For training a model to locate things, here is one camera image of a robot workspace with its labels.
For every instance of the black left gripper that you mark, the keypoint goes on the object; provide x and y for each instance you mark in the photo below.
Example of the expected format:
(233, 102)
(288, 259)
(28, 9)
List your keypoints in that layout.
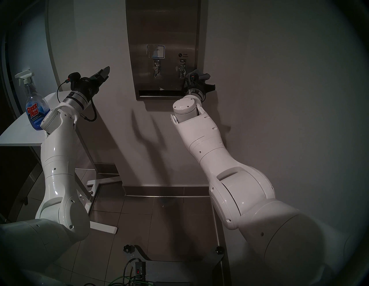
(86, 87)

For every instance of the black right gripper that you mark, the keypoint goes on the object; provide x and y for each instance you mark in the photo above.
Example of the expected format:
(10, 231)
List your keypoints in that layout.
(196, 87)

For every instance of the grey microfiber cloth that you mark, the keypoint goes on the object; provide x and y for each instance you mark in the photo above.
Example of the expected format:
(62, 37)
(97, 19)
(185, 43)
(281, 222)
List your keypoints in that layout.
(199, 75)

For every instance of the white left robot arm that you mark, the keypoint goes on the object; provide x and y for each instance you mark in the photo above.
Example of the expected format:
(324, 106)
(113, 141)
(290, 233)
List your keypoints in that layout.
(56, 173)

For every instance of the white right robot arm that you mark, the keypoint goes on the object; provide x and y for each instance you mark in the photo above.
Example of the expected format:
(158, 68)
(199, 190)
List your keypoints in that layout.
(207, 150)

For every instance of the chrome dispenser lever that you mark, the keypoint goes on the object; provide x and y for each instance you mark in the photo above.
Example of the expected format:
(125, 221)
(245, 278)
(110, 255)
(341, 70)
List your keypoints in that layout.
(157, 69)
(181, 69)

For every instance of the white blue-bordered label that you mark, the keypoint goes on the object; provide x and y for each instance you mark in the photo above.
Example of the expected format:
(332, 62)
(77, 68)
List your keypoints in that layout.
(158, 52)

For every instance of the blue glass cleaner spray bottle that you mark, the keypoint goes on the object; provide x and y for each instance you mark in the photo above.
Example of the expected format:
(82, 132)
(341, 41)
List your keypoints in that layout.
(33, 114)

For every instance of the white side table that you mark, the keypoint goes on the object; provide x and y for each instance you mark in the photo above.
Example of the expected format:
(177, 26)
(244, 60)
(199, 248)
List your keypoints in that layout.
(17, 135)

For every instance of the black star knob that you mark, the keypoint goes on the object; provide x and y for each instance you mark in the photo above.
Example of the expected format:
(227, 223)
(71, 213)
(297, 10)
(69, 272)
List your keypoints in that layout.
(219, 250)
(129, 248)

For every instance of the black power box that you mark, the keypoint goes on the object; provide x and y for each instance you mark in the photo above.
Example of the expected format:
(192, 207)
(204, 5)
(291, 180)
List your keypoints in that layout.
(140, 270)

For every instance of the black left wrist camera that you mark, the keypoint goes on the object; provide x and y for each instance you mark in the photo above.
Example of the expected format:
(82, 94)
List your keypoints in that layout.
(74, 77)

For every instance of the stainless steel wall dispenser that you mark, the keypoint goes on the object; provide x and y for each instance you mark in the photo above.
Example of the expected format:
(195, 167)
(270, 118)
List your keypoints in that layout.
(161, 28)

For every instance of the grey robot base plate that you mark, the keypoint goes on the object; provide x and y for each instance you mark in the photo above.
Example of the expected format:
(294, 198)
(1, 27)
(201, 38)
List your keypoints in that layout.
(173, 271)

